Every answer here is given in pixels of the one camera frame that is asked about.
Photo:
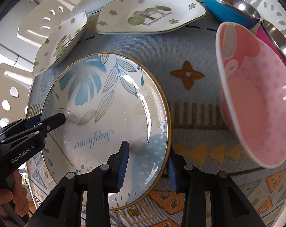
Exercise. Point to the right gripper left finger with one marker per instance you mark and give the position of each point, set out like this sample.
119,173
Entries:
106,178

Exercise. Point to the large hexagonal tree plate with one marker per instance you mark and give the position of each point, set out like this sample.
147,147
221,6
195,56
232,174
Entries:
147,16

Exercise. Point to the pink cartoon bowl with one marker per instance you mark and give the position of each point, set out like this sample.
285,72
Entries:
252,93

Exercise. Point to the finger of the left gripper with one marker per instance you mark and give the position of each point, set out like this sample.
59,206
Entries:
42,127
19,126

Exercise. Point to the small hexagonal tree plate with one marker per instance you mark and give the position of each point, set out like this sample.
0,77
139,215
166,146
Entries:
60,43

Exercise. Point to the white chair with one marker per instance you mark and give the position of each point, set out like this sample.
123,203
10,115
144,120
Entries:
272,11
42,21
15,85

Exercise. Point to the round blue leaf plate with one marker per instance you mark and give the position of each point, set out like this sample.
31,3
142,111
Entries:
108,98

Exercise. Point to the blue steel bowl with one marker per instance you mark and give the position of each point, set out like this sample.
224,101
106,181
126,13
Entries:
238,11

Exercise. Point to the person's left hand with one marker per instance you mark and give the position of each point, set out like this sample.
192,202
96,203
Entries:
18,196

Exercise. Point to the white chair far right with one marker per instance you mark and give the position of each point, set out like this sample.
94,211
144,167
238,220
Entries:
272,11

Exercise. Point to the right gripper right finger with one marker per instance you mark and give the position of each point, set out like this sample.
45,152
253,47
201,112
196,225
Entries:
183,178

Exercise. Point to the patterned blue table mat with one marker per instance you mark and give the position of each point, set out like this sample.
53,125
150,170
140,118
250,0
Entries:
184,64

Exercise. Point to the white chair near left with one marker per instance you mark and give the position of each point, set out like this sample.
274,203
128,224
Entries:
15,85

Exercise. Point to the white chair far left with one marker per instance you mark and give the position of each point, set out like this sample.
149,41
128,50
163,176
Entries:
42,21

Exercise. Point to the pink steel bowl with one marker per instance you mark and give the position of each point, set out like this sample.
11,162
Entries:
270,35

